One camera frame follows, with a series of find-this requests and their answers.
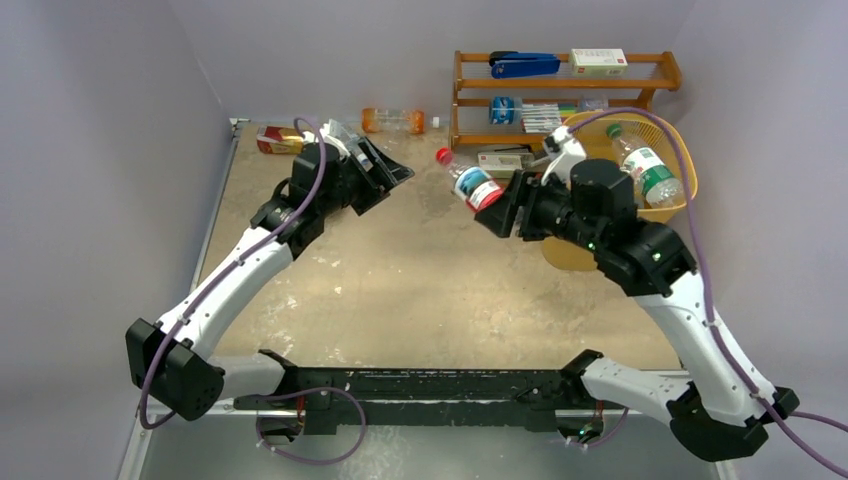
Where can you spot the yellow plastic bin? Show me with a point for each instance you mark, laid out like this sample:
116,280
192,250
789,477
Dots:
590,130

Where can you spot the small clear jar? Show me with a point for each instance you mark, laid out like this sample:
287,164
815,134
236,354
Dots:
593,104

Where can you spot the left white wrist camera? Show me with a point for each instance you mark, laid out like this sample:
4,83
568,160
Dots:
324,131

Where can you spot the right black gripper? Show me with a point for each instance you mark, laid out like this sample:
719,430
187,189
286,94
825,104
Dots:
520,210

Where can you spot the orange label bottle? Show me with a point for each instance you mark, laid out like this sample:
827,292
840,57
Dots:
414,122

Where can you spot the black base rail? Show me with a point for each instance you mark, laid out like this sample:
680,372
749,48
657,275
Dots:
537,400

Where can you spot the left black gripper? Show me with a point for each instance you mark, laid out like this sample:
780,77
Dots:
383,175

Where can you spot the blue stapler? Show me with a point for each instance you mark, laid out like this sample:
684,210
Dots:
514,64

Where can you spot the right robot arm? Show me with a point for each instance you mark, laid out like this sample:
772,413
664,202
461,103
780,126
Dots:
720,411

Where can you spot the red label bottle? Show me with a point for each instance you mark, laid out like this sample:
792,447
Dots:
470,182

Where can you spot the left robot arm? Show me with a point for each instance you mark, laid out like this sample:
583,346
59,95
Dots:
172,360

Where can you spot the white box lower shelf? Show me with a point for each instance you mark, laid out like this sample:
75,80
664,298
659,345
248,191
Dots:
501,165

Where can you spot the white green box top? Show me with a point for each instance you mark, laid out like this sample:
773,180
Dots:
598,62

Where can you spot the green label bottle green cap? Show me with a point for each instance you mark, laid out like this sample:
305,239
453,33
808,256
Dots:
653,180

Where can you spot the coloured marker pack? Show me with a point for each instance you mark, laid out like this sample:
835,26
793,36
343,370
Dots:
545,117

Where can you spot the wooden shelf rack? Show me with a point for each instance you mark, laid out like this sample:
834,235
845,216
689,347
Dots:
473,87

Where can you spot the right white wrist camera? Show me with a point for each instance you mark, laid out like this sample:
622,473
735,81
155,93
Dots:
564,151

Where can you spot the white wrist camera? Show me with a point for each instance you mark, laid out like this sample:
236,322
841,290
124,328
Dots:
564,151
324,131

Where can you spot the blue tape roll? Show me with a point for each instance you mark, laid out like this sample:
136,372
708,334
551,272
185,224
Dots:
505,110

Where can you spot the brown tea bottle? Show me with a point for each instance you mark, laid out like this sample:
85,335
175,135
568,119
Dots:
279,140

